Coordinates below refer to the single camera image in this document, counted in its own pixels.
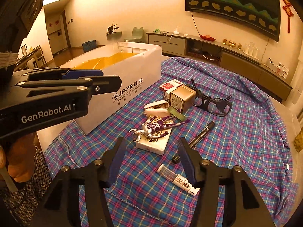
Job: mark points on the blue plastic basket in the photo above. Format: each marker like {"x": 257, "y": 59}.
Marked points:
{"x": 88, "y": 46}

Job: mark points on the green plastic chair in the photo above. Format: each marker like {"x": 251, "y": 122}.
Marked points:
{"x": 137, "y": 34}

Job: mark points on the person's patterned clothing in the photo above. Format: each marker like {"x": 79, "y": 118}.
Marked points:
{"x": 37, "y": 194}

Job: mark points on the purple pen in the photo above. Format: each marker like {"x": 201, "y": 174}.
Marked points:
{"x": 182, "y": 123}

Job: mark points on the red knot ornament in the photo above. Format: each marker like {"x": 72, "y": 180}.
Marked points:
{"x": 287, "y": 7}

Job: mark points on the blue plaid cloth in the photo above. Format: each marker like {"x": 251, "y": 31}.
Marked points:
{"x": 236, "y": 134}

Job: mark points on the red card box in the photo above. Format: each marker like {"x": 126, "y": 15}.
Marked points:
{"x": 169, "y": 86}

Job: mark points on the black marker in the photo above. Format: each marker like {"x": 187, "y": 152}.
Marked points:
{"x": 203, "y": 133}

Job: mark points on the small clear white tube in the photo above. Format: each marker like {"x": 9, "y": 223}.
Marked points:
{"x": 176, "y": 178}

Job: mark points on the wooden dining chair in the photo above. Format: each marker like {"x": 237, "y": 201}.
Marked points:
{"x": 40, "y": 56}

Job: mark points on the gold ingot ornament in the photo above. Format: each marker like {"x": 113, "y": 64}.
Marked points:
{"x": 231, "y": 44}

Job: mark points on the white cardboard box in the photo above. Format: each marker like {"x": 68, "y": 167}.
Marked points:
{"x": 132, "y": 80}

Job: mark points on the cluster of clear glasses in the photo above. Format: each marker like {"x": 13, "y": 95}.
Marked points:
{"x": 251, "y": 49}

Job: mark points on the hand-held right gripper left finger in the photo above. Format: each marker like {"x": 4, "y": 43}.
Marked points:
{"x": 118, "y": 157}

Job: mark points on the person's left hand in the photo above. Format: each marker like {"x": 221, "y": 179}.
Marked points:
{"x": 16, "y": 160}

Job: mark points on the black glasses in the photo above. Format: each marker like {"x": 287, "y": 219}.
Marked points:
{"x": 219, "y": 106}

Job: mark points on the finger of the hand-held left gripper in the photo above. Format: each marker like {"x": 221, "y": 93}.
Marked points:
{"x": 106, "y": 84}
{"x": 78, "y": 73}

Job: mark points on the silver purple toy figure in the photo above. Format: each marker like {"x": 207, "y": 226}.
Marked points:
{"x": 151, "y": 127}

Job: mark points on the red fruit plate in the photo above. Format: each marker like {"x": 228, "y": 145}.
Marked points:
{"x": 207, "y": 37}

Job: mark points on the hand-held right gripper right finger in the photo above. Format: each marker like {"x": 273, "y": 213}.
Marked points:
{"x": 187, "y": 162}

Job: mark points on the white desk organiser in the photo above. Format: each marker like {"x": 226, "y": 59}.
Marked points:
{"x": 279, "y": 68}

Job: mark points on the grey television cabinet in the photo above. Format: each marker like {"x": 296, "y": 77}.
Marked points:
{"x": 248, "y": 63}

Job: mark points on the dark leafy plant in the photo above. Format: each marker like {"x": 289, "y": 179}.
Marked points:
{"x": 111, "y": 28}

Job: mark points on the wall television with patterned cover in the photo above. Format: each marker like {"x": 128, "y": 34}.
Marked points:
{"x": 236, "y": 4}

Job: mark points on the white paper pack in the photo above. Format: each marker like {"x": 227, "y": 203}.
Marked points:
{"x": 151, "y": 147}

